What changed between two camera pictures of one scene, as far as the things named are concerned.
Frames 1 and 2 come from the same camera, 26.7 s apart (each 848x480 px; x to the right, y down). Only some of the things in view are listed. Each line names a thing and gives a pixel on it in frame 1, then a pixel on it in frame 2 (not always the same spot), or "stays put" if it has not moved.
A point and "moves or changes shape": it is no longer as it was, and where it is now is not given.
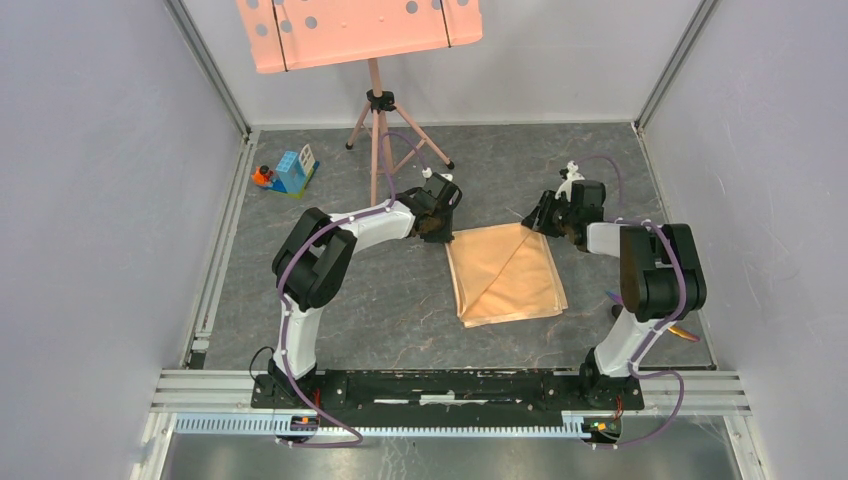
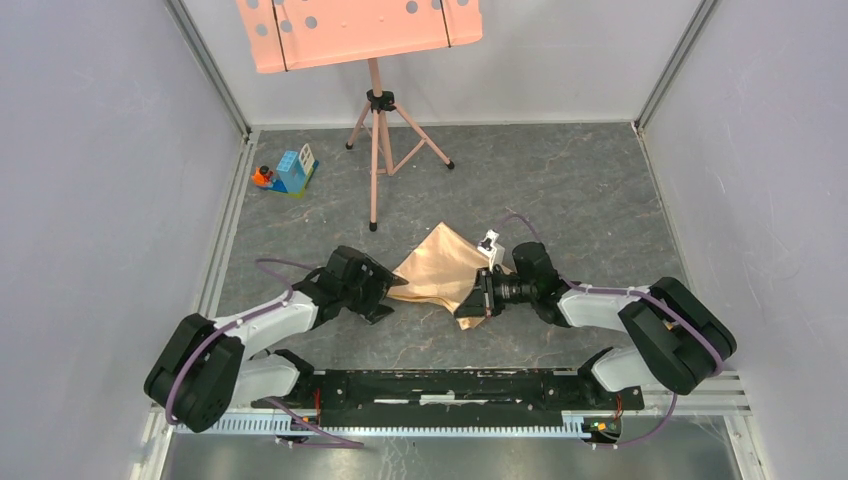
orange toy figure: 262,175 stays put
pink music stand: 292,35 stays put
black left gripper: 445,235 → 379,282
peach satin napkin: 501,273 moves or changes shape
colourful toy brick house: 294,172 stays put
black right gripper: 539,220 → 481,302
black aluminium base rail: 445,398 stays put
